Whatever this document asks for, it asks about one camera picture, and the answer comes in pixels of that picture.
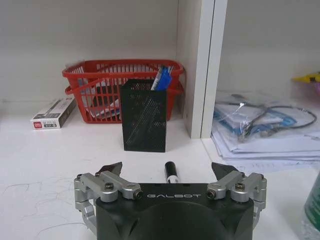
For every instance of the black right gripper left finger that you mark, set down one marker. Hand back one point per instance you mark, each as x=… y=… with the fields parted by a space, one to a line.
x=107 y=184

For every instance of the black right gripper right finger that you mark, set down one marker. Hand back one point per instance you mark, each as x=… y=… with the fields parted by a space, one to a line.
x=232 y=183

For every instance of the black whiteboard marker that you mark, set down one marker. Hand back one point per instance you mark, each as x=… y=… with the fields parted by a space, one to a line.
x=171 y=173

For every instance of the clear plastic bag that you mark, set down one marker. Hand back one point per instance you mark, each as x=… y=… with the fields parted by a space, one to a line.
x=255 y=117

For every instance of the black mesh pen holder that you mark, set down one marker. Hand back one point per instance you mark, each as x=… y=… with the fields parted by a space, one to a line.
x=143 y=117

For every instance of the papers in red basket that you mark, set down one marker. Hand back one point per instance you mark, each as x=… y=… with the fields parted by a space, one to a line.
x=105 y=107

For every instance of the green and white bottle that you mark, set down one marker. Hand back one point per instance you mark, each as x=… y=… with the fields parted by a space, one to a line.
x=312 y=202

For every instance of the grey and white pen box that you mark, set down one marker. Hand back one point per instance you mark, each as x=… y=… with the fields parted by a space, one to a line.
x=51 y=113

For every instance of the red plastic basket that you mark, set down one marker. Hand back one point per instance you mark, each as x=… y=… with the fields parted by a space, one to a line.
x=105 y=87

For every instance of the white partition panel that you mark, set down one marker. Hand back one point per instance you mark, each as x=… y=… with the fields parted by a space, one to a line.
x=203 y=67

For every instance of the blue and white pens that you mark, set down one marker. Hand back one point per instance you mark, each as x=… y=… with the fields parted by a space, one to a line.
x=163 y=78

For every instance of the yellow object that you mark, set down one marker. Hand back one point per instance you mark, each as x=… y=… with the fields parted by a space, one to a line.
x=308 y=77

